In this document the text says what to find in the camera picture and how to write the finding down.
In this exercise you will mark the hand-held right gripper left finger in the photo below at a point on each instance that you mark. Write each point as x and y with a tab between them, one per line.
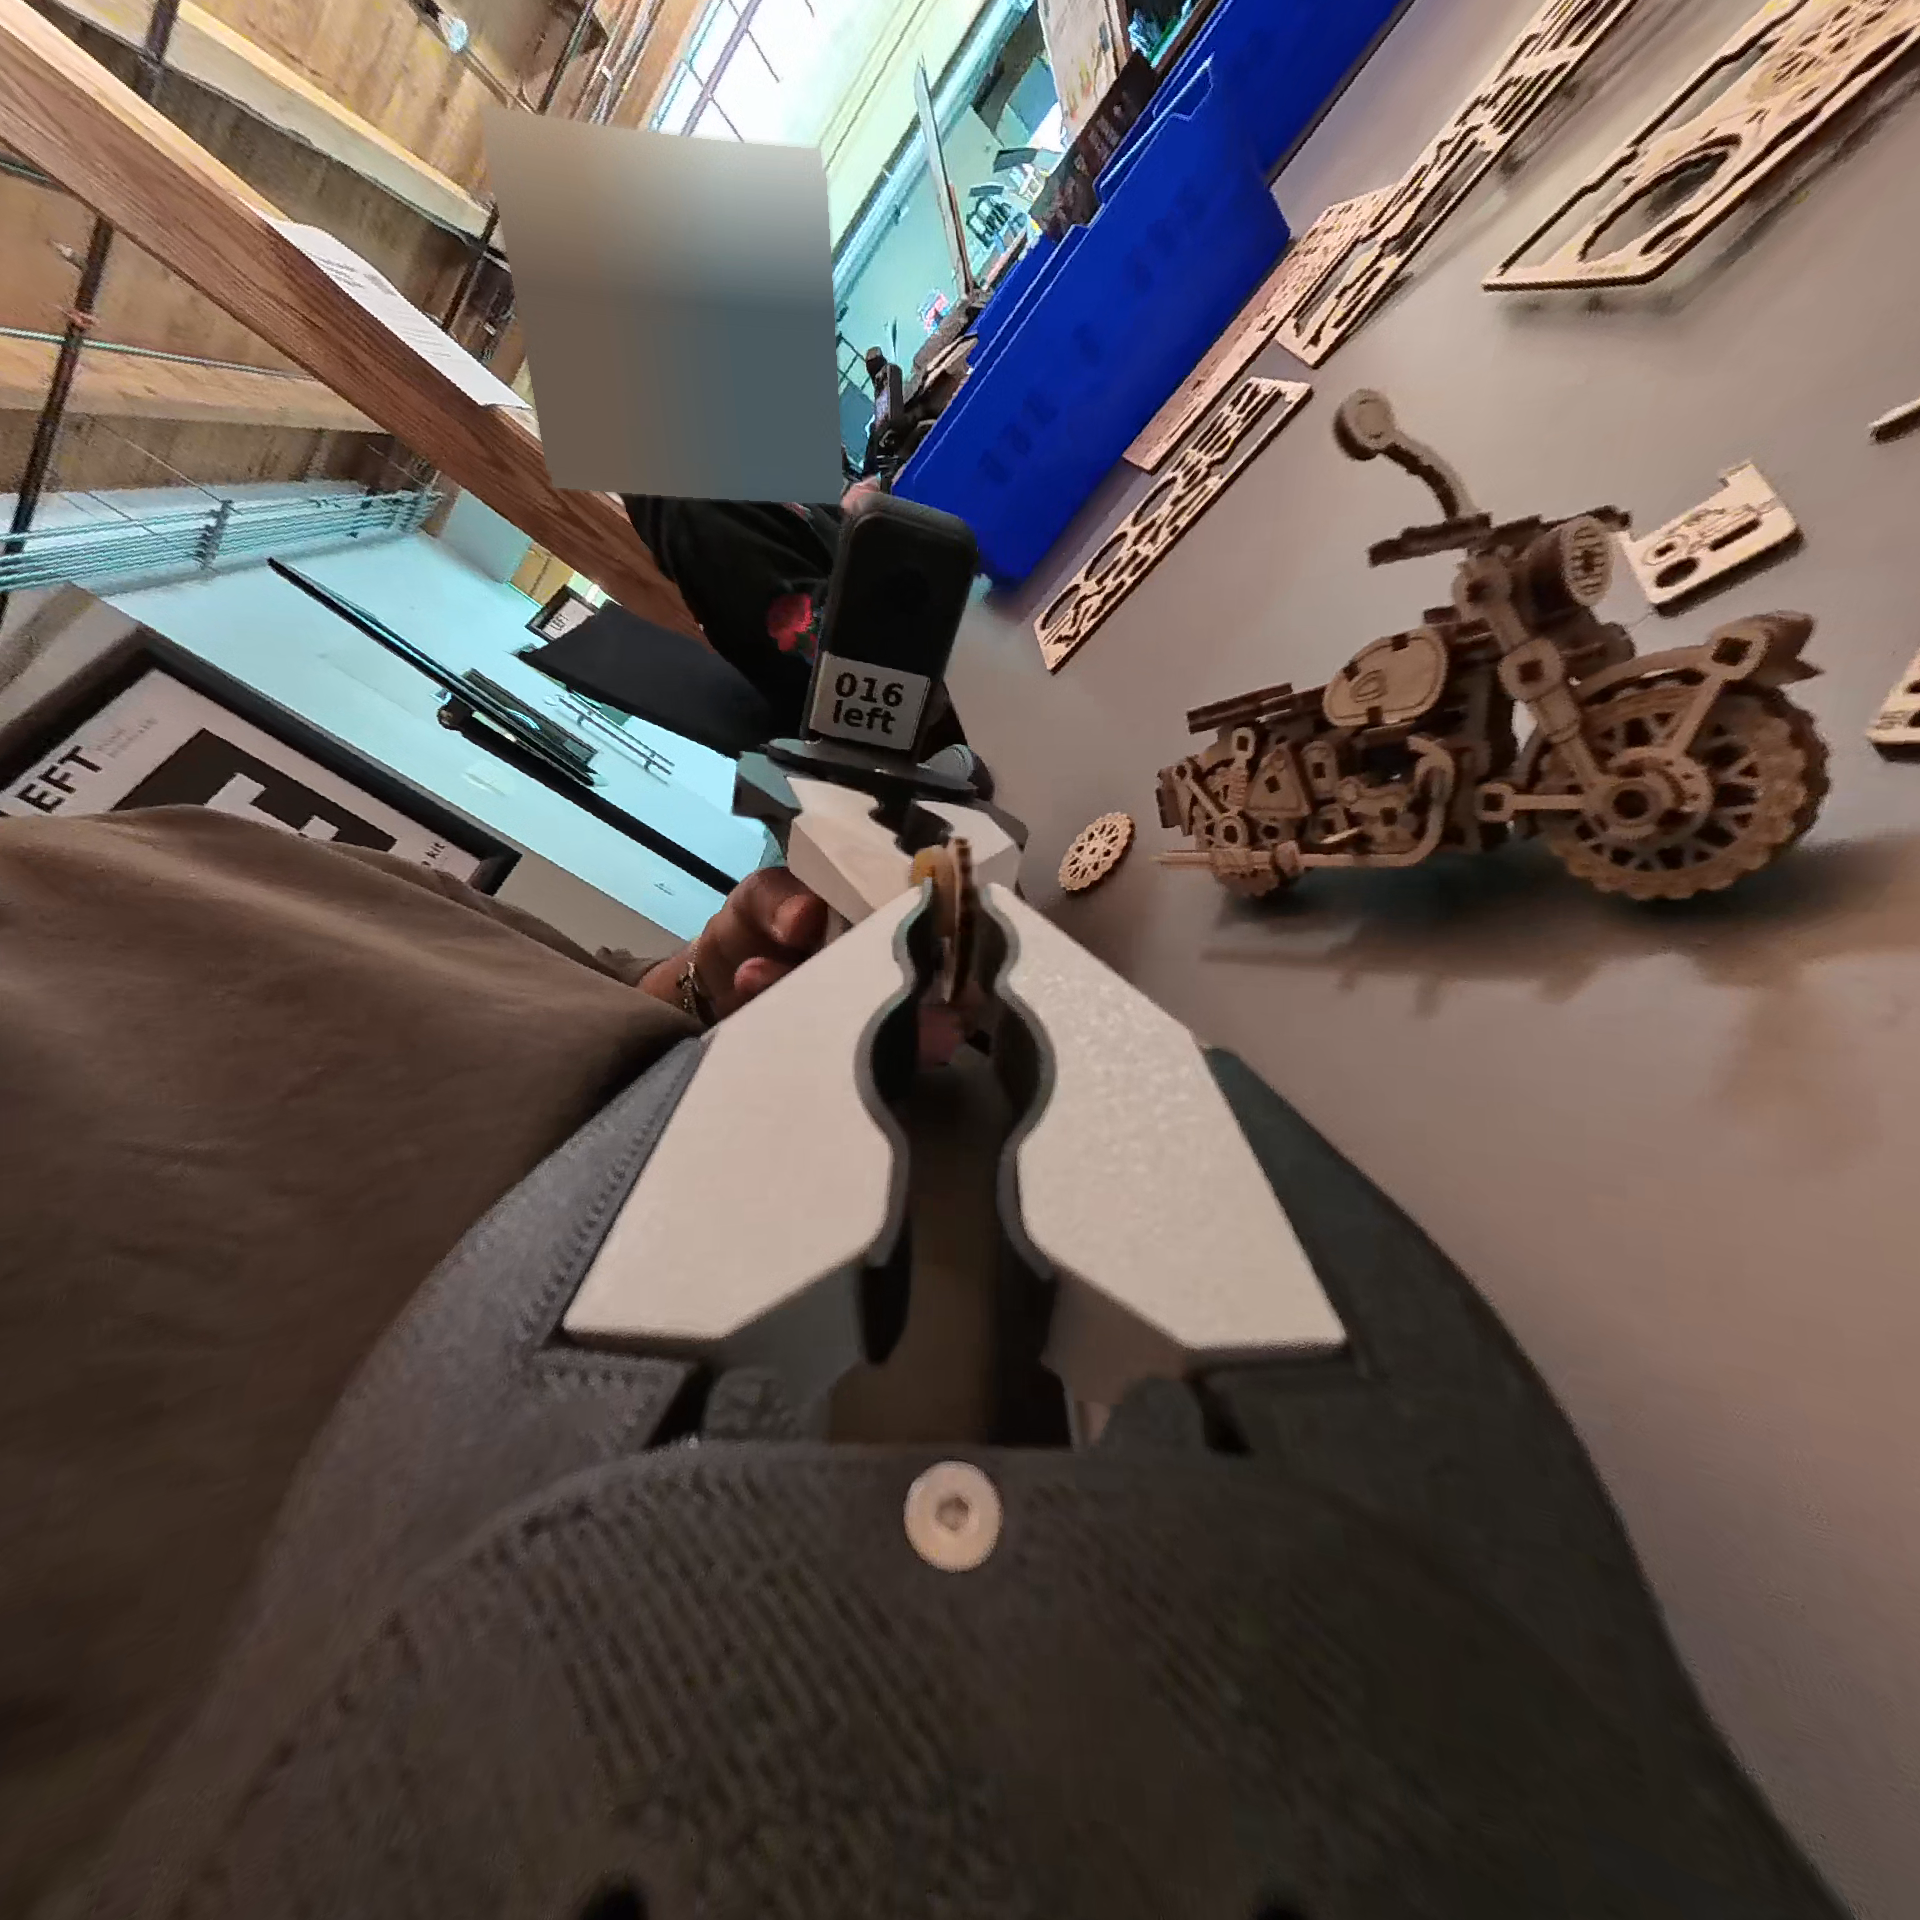
721	1201

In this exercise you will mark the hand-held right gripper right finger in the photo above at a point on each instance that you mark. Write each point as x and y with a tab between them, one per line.
1170	1201

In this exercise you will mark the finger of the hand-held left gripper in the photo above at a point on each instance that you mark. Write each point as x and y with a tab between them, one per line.
839	839
983	833

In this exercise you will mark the wooden gear wheel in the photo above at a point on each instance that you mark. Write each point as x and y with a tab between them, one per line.
944	916
1096	854

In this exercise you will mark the person's left forearm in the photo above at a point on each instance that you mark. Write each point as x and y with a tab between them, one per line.
494	960

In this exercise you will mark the grey desk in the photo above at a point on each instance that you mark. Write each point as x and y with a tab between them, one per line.
1575	1201

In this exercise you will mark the person's left hand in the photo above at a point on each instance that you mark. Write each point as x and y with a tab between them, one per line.
751	937

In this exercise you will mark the black board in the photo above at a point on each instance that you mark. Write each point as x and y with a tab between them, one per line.
662	676

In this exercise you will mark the wooden sheet with small cutouts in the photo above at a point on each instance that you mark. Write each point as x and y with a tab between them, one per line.
1185	511

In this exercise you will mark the pale wooden parts sheet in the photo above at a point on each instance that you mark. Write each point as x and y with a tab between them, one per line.
1245	329

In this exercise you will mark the wooden motorcycle model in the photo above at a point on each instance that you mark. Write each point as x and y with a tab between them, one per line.
1501	704

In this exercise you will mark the wooden sheet with large cutouts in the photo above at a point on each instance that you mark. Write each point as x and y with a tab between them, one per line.
1350	301

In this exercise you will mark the black framed marker sign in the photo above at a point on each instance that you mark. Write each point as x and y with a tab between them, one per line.
90	764

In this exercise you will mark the wooden ceiling beam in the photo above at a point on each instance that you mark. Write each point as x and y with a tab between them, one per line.
225	255

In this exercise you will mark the small wooden plate part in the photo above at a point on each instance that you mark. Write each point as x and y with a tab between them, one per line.
1746	524

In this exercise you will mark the curved wooden strip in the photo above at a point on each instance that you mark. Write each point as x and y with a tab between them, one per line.
1898	424

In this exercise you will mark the wooden sheet with frame cutout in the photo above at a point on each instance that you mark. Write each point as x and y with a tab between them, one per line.
1559	255

